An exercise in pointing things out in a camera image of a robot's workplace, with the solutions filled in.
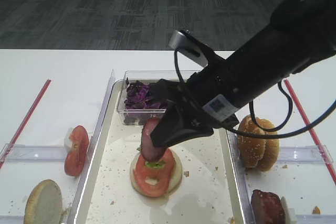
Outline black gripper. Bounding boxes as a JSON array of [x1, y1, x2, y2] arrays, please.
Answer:
[[150, 79, 239, 147]]

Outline round meat slice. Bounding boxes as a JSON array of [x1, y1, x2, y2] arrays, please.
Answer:
[[140, 118, 166, 162]]

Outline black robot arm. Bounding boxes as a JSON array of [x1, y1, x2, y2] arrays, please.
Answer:
[[142, 0, 335, 148]]

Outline lettuce leaf on bun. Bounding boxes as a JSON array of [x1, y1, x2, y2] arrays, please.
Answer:
[[135, 147, 166, 170]]

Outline tomato slices on bun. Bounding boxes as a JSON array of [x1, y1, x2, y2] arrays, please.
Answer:
[[130, 148, 175, 198]]

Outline upright tomato slices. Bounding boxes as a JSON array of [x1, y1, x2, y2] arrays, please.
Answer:
[[64, 125, 89, 177]]

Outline stack of meat slices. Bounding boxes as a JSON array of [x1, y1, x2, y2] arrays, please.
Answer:
[[251, 189, 286, 224]]

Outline white meat pusher block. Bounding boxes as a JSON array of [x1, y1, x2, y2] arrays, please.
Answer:
[[280, 197, 298, 224]]

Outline clear tomato track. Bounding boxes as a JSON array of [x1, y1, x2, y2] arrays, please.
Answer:
[[1, 144, 67, 162]]

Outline clear plastic container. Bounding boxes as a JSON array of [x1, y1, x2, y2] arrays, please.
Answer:
[[116, 70, 203, 126]]

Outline purple cabbage leaves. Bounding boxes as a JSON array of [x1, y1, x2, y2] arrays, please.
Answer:
[[124, 78, 167, 110]]

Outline bottom bun on tray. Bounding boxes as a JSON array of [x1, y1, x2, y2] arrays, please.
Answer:
[[130, 150, 183, 197]]

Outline white metal tray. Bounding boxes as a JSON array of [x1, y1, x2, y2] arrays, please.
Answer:
[[66, 79, 246, 224]]

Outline sesame bun top front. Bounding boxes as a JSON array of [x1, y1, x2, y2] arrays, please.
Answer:
[[237, 115, 266, 168]]

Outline sesame bun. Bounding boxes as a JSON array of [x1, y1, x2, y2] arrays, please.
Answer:
[[237, 115, 266, 168], [256, 119, 279, 172]]

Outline sesame bun top rear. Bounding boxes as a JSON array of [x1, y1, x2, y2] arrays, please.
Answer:
[[256, 119, 279, 172]]

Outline clear bun top track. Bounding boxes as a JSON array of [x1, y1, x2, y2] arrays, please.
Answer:
[[277, 145, 333, 164]]

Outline upright bun bottom half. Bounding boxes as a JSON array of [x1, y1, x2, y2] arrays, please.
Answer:
[[24, 179, 63, 224]]

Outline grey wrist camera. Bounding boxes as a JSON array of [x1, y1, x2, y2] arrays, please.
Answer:
[[169, 30, 208, 67]]

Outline right clear divider rail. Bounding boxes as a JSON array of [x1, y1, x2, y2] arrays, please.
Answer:
[[226, 131, 255, 223]]

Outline clear divider rail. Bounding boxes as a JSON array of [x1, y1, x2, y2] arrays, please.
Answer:
[[60, 71, 115, 223], [226, 131, 255, 223]]

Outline black cable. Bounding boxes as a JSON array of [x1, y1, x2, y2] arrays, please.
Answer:
[[173, 48, 336, 139]]

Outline right red rail strip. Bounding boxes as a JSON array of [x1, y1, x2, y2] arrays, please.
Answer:
[[283, 79, 336, 185]]

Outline red rail strip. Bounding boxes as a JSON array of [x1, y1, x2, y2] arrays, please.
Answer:
[[0, 79, 51, 168], [283, 79, 336, 185]]

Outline left clear divider rail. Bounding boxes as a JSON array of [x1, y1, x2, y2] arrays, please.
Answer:
[[60, 71, 115, 223]]

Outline left red rail strip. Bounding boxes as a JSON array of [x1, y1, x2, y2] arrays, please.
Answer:
[[0, 79, 51, 168]]

